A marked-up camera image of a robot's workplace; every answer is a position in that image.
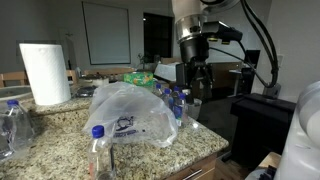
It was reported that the shrink-wrapped water bottle pack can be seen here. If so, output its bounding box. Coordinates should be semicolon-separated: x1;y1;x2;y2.
0;99;35;161

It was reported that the blue-label water bottle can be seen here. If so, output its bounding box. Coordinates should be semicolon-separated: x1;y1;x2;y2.
161;88;172;109

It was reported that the blue-cap water bottle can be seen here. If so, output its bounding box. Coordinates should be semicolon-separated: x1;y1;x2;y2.
88;125;116;180
173;93;187;126
153;83;163;97

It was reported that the white wall outlet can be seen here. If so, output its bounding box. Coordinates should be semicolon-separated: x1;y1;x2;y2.
277;54;284;68

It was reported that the wooden drawer front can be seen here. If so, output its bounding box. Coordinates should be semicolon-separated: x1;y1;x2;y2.
165;154;217;180

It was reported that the wooden chair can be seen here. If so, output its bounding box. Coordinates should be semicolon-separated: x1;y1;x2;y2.
0;71;28;87

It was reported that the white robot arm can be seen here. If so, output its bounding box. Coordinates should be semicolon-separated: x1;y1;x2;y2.
171;0;242;102

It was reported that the black cabinet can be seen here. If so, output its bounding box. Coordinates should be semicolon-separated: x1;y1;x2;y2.
230;93;296;168

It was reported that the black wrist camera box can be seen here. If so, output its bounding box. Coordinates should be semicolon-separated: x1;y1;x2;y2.
201;21;243;42

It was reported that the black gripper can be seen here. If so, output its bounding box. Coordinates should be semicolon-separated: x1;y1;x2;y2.
176;37;213;99

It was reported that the green tissue box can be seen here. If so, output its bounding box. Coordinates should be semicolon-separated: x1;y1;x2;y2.
124;72;153;86

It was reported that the white projector screen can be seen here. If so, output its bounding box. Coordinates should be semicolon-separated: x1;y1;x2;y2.
82;2;131;65

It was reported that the grey trash bin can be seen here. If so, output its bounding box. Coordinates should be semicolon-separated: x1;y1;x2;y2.
186;98;202;120

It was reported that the clear plastic bag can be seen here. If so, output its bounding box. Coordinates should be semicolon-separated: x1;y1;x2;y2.
83;82;178;148

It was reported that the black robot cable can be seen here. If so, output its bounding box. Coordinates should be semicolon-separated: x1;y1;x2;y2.
209;0;280;89

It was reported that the white paper towel roll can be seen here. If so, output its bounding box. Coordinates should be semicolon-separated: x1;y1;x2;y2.
19;43;71;106

